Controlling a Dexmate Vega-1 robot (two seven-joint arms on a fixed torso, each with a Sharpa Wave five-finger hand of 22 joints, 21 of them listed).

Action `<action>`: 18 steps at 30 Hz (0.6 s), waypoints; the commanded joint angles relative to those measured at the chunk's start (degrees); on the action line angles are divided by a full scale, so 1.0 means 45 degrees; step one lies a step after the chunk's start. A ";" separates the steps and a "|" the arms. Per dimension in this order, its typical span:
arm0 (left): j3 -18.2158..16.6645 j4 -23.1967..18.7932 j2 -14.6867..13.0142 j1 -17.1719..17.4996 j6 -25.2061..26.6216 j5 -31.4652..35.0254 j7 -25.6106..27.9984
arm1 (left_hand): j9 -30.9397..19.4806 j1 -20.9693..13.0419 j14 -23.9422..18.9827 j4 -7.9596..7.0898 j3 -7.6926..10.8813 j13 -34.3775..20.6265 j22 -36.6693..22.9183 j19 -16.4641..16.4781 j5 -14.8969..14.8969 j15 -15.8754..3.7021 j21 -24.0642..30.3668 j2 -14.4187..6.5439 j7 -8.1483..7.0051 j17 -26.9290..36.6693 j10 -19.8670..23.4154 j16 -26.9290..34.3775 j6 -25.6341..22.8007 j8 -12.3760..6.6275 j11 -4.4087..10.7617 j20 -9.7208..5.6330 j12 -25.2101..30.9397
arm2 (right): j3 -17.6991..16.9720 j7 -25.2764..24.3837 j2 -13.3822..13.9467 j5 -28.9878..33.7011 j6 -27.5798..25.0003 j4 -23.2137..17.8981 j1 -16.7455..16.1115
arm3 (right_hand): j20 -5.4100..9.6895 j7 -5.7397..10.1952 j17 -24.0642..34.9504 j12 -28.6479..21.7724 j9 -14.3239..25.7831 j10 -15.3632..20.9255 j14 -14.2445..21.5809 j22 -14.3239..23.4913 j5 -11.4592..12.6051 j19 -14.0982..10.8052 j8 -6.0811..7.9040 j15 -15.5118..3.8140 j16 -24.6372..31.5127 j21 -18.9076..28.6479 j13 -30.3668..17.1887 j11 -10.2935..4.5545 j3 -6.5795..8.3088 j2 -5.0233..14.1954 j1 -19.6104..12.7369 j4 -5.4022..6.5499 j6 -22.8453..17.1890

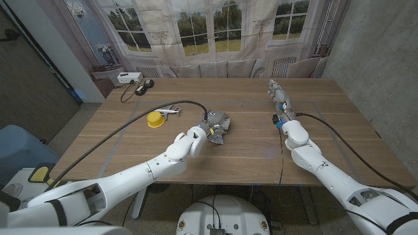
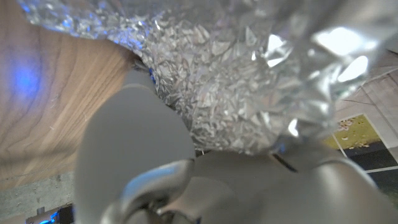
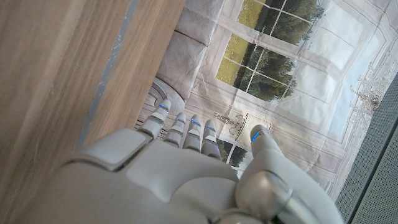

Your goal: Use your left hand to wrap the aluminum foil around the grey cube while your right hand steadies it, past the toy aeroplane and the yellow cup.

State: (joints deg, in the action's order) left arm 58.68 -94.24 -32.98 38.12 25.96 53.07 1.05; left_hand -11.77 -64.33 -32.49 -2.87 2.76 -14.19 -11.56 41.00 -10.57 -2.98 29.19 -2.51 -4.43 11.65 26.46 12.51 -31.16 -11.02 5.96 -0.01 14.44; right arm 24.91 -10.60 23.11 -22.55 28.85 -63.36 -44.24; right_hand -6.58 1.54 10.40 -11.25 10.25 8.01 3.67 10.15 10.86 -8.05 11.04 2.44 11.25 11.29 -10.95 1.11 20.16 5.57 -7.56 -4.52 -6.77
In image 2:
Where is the aluminum foil sheet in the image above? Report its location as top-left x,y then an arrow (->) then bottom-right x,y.
17,0 -> 398,156

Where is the printed window backdrop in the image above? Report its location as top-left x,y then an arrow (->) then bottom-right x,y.
323,40 -> 398,210

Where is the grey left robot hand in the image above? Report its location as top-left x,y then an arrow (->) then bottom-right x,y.
73,68 -> 398,224

